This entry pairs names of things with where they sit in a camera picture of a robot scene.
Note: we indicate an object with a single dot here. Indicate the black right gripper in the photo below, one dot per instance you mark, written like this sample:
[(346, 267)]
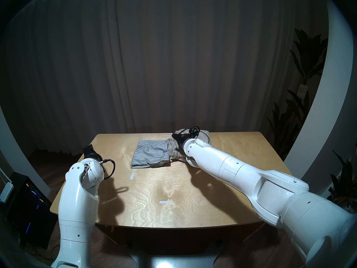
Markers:
[(180, 140)]

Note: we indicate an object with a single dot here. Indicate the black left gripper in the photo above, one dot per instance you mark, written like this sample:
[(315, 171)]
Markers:
[(90, 153)]

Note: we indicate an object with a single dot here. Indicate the beige sweat shorts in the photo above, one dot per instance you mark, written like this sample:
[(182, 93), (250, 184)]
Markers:
[(175, 151)]

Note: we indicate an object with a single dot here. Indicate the light grey shorts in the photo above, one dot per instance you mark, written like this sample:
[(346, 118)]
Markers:
[(150, 155)]

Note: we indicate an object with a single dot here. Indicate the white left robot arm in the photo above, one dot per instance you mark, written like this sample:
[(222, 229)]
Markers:
[(78, 208)]

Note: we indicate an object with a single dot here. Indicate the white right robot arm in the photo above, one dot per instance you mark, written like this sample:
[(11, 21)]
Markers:
[(265, 192)]

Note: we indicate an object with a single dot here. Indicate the light wooden table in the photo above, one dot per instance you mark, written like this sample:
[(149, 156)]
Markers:
[(181, 203)]

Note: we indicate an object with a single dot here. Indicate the brown pleated curtain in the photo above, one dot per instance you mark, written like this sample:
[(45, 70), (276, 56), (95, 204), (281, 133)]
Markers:
[(167, 60)]

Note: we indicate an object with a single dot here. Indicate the black computer tower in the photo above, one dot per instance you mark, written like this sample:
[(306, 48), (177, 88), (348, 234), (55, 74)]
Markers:
[(28, 208)]

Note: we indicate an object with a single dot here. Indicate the white router box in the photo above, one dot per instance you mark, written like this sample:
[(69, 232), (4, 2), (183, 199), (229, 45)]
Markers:
[(6, 189)]

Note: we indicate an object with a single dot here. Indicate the tall dark leafy plant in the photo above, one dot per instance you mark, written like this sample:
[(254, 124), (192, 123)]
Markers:
[(301, 114)]

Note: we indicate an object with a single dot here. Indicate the white plant tag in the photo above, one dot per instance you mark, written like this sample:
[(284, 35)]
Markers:
[(302, 89)]

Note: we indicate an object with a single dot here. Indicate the small dark leafy plant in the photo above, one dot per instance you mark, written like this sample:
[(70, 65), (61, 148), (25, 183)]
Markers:
[(344, 181)]

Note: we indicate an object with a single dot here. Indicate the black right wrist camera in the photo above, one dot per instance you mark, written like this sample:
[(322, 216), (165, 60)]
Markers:
[(195, 131)]

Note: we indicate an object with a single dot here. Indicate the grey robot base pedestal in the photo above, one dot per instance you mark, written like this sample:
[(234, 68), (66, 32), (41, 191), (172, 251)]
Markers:
[(175, 260)]

